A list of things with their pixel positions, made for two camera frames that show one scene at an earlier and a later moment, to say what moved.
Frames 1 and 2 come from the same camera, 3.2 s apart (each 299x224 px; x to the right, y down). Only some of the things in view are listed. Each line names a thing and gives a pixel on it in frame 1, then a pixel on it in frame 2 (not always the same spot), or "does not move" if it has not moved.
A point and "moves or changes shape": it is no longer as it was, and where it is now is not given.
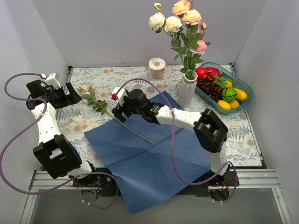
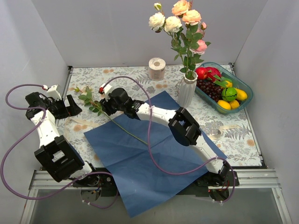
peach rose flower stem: [190, 17] does not move
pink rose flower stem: [100, 105] moves or changes shape
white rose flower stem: [173, 25] does not move
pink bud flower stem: [200, 47] does not move
